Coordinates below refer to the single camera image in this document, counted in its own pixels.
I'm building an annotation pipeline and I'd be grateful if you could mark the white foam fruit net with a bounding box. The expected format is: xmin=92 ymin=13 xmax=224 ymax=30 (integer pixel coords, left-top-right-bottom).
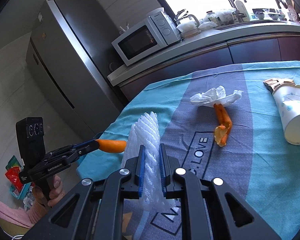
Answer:
xmin=121 ymin=112 xmax=175 ymax=212

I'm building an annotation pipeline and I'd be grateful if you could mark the orange peel piece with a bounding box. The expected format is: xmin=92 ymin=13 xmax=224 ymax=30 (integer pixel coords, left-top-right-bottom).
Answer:
xmin=213 ymin=104 xmax=232 ymax=147
xmin=96 ymin=139 xmax=127 ymax=153

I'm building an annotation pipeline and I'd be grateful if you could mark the brown gold wrapper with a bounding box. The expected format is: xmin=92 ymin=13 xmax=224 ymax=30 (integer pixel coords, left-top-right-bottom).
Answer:
xmin=263 ymin=78 xmax=295 ymax=93

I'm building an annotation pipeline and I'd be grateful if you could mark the pink sleeve left forearm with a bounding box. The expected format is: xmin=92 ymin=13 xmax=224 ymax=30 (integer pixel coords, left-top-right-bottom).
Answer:
xmin=27 ymin=188 xmax=48 ymax=224

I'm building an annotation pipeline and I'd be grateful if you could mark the kitchen counter with cabinets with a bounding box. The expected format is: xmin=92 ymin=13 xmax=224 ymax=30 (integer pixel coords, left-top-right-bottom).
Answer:
xmin=107 ymin=22 xmax=300 ymax=100

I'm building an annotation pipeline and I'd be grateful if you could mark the person left hand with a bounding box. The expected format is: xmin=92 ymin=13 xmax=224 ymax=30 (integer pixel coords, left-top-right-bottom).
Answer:
xmin=32 ymin=175 xmax=65 ymax=207

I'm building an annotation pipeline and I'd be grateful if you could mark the red snack bag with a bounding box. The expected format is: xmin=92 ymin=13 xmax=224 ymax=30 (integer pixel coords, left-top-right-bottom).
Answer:
xmin=5 ymin=166 xmax=23 ymax=193

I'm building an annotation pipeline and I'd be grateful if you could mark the teal and grey tablecloth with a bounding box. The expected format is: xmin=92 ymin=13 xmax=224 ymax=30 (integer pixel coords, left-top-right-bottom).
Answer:
xmin=76 ymin=60 xmax=300 ymax=240

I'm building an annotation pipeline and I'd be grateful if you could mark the crumpled white tissue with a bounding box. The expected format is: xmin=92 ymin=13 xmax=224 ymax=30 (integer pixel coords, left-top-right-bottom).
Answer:
xmin=190 ymin=86 xmax=243 ymax=108

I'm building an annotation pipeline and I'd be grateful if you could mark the grey refrigerator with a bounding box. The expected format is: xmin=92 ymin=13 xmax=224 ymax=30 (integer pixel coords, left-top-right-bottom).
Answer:
xmin=26 ymin=0 xmax=128 ymax=140

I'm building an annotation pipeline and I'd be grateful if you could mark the white microwave oven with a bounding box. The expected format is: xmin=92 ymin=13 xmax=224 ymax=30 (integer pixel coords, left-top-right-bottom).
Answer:
xmin=111 ymin=10 xmax=181 ymax=66

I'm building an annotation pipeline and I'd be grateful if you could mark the white dotted paper cup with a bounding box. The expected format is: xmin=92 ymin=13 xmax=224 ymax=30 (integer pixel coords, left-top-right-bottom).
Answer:
xmin=273 ymin=83 xmax=300 ymax=145

